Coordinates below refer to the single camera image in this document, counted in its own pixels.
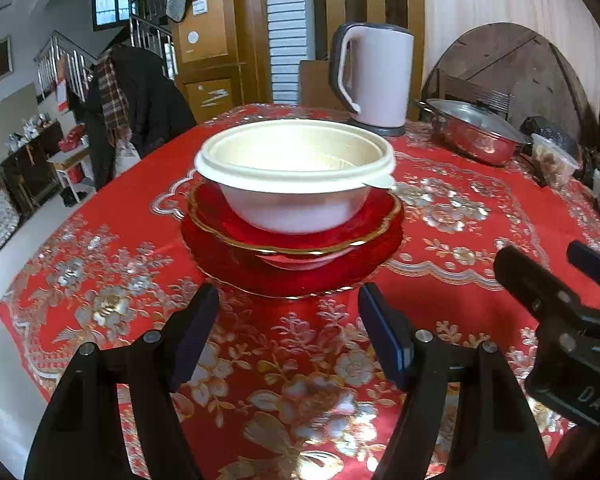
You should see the red scalloped gold-rimmed plate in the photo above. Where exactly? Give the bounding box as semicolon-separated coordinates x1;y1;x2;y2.
186;180;406;257

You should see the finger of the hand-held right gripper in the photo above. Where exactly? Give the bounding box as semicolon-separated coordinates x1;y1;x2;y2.
566;240;600;291
494;245;586;321

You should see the plaid scarf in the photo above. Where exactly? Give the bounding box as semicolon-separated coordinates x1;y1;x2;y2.
97;52;131;146

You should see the metal stair railing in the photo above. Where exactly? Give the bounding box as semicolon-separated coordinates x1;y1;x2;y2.
34;12;176;96

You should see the white bowl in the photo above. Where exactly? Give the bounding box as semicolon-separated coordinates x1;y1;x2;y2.
219;180;373;236

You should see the window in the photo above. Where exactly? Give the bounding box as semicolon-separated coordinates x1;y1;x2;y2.
91;0;145;32

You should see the clear plastic food container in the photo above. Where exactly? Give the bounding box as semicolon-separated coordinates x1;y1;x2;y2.
530;134;580;188

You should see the white plastic bag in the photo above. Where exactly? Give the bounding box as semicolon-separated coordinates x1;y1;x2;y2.
115;137;143;181

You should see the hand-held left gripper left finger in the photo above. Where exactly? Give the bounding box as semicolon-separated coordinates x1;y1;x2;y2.
25;282;221;480

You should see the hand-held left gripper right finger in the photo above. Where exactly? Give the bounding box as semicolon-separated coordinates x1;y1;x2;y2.
357;282;551;480

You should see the wooden cabinet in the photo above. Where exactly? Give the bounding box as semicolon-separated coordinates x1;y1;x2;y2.
167;0;276;126

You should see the red bag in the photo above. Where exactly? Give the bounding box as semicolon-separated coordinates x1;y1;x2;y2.
57;125;88;153

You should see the round wooden tabletop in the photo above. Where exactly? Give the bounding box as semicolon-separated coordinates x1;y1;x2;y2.
420;22;588;136

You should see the large red plate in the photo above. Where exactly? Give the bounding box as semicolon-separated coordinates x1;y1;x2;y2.
180;215;406;301

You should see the white electric kettle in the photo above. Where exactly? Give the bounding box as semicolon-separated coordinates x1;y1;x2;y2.
328;21;415;137

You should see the red floral tablecloth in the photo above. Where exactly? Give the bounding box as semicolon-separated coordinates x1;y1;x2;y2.
0;102;600;480

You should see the white slatted shutter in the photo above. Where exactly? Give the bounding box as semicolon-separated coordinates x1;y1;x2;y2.
265;0;313;106

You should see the wooden chair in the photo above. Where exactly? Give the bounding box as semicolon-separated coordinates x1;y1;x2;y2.
437;72;511;116

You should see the steel pot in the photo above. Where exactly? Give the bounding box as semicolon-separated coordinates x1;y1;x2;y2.
420;99;533;167

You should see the dark wooden sideboard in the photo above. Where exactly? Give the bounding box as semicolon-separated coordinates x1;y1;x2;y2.
0;120;66;221

